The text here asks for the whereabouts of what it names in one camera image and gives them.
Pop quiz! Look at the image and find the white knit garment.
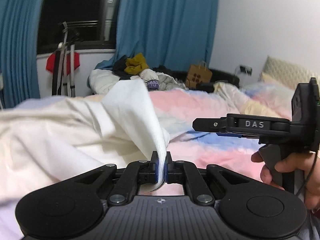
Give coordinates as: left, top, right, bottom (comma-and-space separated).
1, 80, 169, 199

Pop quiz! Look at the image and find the black white clothes rack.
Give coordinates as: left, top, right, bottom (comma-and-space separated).
51, 21, 99, 98

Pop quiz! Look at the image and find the person's right hand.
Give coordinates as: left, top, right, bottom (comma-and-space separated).
251, 149, 320, 212

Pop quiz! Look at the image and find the pastel rainbow bed duvet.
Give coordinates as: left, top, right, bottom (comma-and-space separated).
1, 81, 306, 239

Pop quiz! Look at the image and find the brown paper bag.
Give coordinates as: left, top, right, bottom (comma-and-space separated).
185, 61, 212, 89

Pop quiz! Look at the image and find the beige quilted headboard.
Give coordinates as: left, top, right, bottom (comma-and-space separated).
260, 56, 319, 90

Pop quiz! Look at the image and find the mustard yellow garment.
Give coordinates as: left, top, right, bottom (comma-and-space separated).
124, 53, 149, 75

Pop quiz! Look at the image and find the white puffy jacket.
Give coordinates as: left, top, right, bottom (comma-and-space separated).
88, 69, 186, 95

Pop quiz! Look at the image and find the blue curtain right panel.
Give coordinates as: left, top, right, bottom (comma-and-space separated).
96, 0, 219, 71

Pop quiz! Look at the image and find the blue curtain panel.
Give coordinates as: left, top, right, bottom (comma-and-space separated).
96, 0, 219, 71
1, 0, 43, 108

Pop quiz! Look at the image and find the red cloth on rack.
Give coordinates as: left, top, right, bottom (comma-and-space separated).
46, 52, 80, 75

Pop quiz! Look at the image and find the dark window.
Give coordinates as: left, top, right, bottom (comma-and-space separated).
37, 0, 120, 54

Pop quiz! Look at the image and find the blue curtain left panel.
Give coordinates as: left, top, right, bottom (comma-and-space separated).
1, 0, 43, 108

